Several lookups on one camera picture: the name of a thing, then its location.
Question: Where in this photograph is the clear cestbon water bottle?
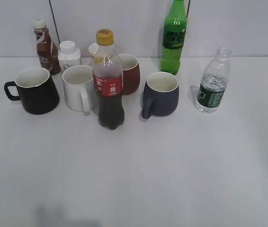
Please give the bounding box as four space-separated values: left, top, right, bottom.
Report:
196 47 231 114

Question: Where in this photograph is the black ceramic mug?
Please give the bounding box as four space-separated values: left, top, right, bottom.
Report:
4 67 60 114

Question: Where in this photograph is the yellow paper cup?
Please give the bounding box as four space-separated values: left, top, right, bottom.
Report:
88 43 98 60

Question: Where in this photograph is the dark blue ceramic mug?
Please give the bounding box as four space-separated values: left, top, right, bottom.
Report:
141 72 179 119

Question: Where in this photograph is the red ceramic mug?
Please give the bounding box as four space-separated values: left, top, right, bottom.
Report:
119 54 140 96

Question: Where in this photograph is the cola bottle yellow cap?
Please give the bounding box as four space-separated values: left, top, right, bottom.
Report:
92 28 125 130

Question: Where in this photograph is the white ceramic mug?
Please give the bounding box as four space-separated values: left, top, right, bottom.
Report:
62 65 98 112

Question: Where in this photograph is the white plastic jar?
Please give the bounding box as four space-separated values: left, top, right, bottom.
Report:
58 41 82 73

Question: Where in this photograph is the green sprite bottle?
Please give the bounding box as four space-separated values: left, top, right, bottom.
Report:
161 0 187 75

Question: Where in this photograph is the brown coffee drink bottle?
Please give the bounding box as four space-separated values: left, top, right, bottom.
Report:
33 18 61 75

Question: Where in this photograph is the black cable left wall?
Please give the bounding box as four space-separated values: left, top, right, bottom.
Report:
48 0 61 44

